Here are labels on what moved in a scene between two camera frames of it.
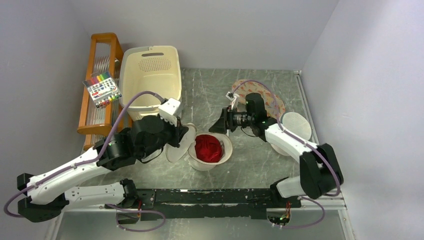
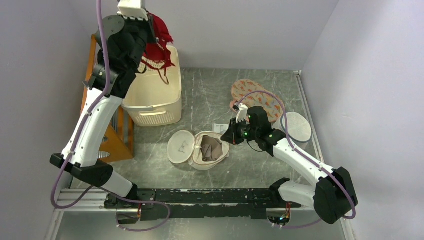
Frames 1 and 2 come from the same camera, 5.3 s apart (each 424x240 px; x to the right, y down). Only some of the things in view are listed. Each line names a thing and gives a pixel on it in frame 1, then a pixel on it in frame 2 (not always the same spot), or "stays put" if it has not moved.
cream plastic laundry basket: x=154 y=68 stays put
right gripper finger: x=220 y=126 → x=229 y=136
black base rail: x=208 y=203 stays put
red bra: x=208 y=148 → x=158 y=51
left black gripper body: x=171 y=134 → x=143 y=32
